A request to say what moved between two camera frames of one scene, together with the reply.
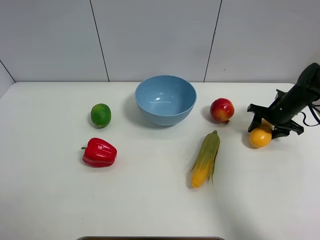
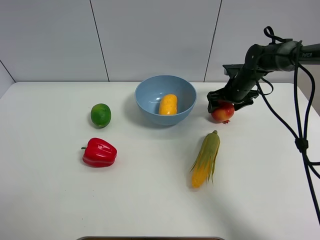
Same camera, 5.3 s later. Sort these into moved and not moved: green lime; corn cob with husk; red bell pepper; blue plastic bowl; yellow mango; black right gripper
Moved: yellow mango; black right gripper
Not moved: blue plastic bowl; red bell pepper; green lime; corn cob with husk
